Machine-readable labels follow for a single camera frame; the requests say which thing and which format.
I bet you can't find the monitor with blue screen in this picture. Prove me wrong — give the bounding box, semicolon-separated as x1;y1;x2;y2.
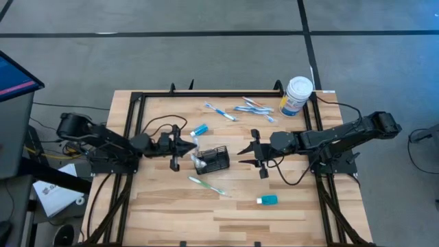
0;50;45;181

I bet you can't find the looped black floor cable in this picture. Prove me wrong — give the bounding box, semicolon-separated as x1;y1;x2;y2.
407;128;439;175

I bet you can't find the white paper booklet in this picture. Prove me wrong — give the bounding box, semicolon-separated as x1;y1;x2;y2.
32;163;85;217

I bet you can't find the black side desk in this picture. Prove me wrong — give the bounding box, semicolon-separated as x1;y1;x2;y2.
0;125;93;247

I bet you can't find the green white toothbrush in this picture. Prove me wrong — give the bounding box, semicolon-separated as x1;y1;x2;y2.
187;175;227;196

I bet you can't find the blue white toothbrush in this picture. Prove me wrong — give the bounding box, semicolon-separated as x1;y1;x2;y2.
204;102;239;122

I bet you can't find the black wire toothbrush caddy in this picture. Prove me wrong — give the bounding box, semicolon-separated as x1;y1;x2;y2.
193;145;230;175

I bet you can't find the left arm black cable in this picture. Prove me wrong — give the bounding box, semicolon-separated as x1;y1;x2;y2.
141;115;189;138

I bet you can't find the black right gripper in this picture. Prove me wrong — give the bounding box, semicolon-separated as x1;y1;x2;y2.
237;128;272;180

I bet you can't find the yellow cable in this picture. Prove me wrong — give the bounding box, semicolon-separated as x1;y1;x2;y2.
23;145;83;161

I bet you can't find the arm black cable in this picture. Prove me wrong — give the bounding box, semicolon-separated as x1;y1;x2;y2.
141;115;189;138
267;95;363;187

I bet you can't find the blue-capped small tube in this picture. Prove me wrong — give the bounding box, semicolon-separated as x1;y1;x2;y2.
256;194;279;206

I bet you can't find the thin black floor cable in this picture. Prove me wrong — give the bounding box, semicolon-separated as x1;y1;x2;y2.
32;102;110;111

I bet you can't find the black metal table frame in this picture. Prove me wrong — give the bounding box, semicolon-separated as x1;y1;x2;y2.
82;79;375;247

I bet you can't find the white-lidded wipes canister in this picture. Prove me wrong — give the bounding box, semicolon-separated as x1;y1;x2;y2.
278;75;314;118

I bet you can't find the small blue toothpaste tube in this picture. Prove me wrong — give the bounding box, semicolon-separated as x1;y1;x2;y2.
190;123;209;137

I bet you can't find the orange white toothbrush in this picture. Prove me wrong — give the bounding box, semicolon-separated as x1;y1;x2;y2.
241;96;267;109

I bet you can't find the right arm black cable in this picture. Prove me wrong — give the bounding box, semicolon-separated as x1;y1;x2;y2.
267;95;363;187

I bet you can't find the person's black shoe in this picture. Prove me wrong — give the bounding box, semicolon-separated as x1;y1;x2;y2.
53;224;75;246

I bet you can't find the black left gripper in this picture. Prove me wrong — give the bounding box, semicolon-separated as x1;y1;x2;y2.
150;124;198;172

